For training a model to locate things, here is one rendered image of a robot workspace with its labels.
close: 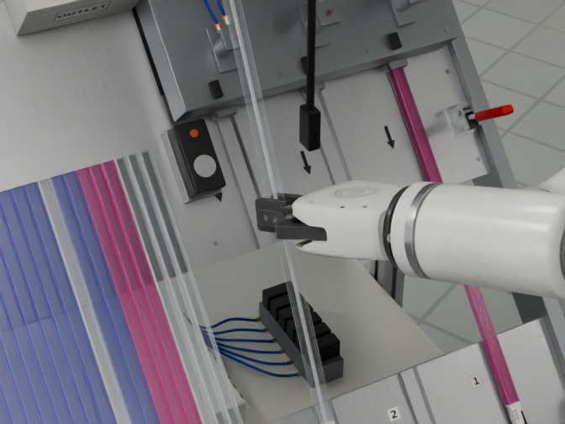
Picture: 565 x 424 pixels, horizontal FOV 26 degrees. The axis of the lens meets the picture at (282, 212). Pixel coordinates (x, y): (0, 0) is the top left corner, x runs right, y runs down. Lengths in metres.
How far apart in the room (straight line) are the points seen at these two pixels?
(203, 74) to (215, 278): 0.63
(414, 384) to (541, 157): 1.96
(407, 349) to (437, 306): 1.03
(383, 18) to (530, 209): 0.47
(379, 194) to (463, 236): 0.12
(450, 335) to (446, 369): 1.30
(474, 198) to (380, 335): 0.79
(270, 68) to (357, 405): 0.38
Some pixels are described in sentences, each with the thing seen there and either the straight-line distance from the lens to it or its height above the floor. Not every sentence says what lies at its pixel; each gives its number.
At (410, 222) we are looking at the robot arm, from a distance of 1.03.
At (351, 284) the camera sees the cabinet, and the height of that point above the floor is 0.62.
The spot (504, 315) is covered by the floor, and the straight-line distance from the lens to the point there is 2.78.
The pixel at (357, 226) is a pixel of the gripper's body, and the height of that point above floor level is 1.18.
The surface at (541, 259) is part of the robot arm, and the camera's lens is 0.96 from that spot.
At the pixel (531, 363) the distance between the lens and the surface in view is 1.46.
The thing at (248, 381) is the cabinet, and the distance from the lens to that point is 1.70.
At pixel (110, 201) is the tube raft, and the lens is 1.29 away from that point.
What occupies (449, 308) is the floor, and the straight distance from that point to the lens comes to 2.78.
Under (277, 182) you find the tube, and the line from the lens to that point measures 1.17.
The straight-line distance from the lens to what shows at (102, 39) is 1.34.
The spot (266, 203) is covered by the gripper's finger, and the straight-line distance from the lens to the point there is 1.16.
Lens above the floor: 1.82
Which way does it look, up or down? 37 degrees down
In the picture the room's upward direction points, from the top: straight up
